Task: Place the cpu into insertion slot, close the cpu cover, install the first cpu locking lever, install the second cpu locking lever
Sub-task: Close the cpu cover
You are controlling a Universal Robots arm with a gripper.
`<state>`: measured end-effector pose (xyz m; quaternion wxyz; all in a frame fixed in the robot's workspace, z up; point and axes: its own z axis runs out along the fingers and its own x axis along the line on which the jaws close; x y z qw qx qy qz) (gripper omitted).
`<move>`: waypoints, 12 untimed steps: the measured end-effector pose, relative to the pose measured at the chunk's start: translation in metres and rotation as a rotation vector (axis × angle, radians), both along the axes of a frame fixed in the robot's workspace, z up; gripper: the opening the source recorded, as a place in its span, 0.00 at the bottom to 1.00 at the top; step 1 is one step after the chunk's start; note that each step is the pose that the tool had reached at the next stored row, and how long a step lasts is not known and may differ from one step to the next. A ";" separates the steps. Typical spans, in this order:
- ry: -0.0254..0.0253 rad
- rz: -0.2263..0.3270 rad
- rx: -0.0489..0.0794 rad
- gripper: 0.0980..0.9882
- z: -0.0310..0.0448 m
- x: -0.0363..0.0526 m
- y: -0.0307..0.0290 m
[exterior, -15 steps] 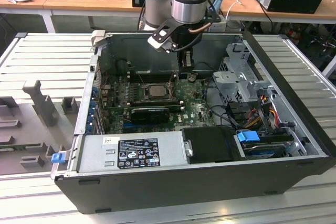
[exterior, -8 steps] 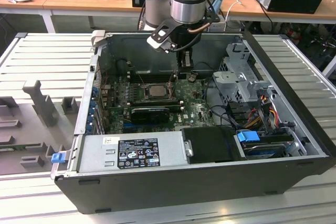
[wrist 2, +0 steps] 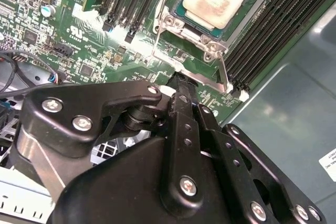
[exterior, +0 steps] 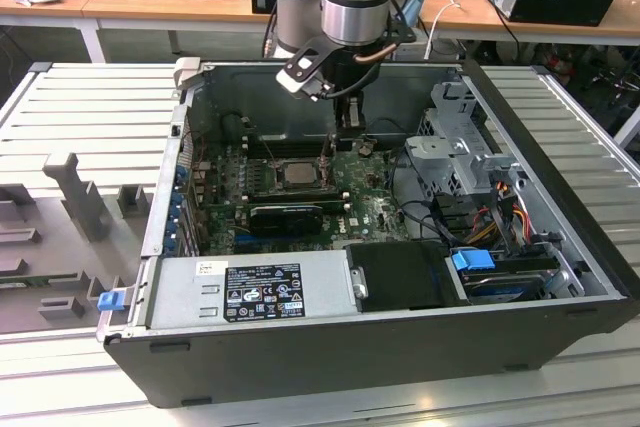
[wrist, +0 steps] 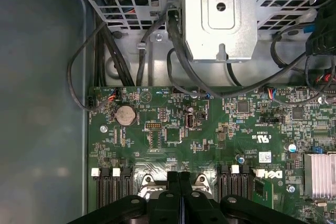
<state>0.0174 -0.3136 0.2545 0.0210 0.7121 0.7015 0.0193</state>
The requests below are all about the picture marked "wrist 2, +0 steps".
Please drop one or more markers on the metal socket cover frame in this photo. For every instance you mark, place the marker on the metal socket cover frame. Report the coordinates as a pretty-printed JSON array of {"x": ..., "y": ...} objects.
[{"x": 207, "y": 81}]

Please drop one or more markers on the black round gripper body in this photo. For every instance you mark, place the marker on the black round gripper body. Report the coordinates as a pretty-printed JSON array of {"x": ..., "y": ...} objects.
[{"x": 118, "y": 190}]

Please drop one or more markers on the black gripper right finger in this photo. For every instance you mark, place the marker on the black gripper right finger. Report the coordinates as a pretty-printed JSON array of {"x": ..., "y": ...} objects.
[{"x": 236, "y": 166}]

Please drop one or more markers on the small silver CPU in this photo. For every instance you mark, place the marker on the small silver CPU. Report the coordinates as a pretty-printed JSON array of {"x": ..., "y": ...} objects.
[{"x": 215, "y": 1}]

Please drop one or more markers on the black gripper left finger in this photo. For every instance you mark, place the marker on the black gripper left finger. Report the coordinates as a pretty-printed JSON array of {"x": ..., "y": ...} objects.
[{"x": 65, "y": 129}]

